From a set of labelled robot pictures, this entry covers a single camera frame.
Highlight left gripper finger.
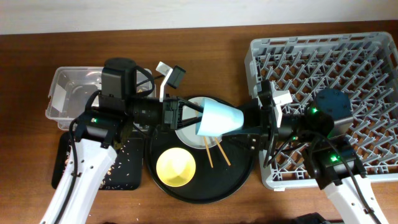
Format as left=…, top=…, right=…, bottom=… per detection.
left=178, top=116, right=202, bottom=128
left=178, top=97, right=204, bottom=113

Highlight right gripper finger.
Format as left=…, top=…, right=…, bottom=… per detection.
left=238, top=98, right=260, bottom=120
left=222, top=127, right=261, bottom=137

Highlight light blue cup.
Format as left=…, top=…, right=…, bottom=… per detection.
left=195, top=98, right=244, bottom=137

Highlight wooden chopstick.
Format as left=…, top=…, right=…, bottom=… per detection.
left=203, top=136, right=214, bottom=168
left=214, top=138, right=231, bottom=166

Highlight yellow bowl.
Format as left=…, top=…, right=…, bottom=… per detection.
left=155, top=147, right=197, bottom=187

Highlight food scraps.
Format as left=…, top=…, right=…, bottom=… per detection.
left=63, top=139, right=137, bottom=190

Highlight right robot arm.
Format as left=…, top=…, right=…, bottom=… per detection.
left=223, top=80, right=387, bottom=223

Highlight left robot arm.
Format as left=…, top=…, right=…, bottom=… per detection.
left=41, top=57, right=204, bottom=223

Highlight clear plastic waste bin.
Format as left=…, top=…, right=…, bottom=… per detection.
left=45, top=66, right=157, bottom=131

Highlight grey dishwasher rack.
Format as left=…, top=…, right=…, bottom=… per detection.
left=244, top=32, right=397, bottom=183

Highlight white round plate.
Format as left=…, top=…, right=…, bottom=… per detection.
left=175, top=96, right=215, bottom=149

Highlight round black serving tray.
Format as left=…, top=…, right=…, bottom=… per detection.
left=144, top=127, right=255, bottom=204

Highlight black rectangular tray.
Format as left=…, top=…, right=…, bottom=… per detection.
left=51, top=130, right=144, bottom=191

